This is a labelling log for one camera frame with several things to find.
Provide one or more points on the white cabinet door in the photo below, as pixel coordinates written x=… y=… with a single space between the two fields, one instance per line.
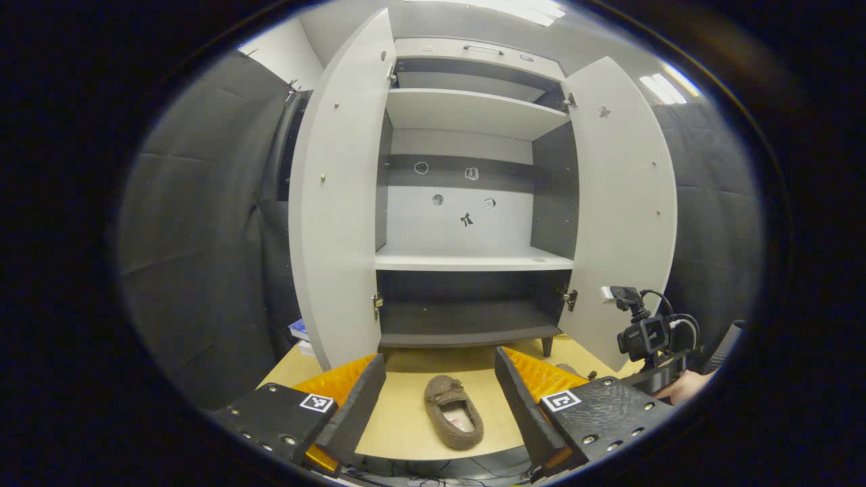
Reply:
x=338 y=203
x=622 y=216

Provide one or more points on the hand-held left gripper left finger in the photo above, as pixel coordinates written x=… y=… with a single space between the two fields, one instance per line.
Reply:
x=358 y=412

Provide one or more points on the white flat box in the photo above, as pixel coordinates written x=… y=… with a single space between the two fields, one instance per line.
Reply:
x=301 y=333

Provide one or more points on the grey white shoe cabinet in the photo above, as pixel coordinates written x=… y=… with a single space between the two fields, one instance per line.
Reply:
x=467 y=111

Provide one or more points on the black backdrop cloth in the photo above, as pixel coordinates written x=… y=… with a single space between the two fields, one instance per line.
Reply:
x=203 y=237
x=717 y=223

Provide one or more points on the dark cabinet leg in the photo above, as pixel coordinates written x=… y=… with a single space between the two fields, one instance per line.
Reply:
x=547 y=345

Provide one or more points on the metal door hinge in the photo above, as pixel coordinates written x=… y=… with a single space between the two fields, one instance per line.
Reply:
x=392 y=74
x=570 y=298
x=377 y=304
x=570 y=102

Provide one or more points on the ceiling light panel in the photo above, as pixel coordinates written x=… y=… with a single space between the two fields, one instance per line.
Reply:
x=521 y=8
x=666 y=86

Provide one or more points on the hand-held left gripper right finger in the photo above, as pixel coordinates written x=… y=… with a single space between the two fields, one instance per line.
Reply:
x=524 y=412

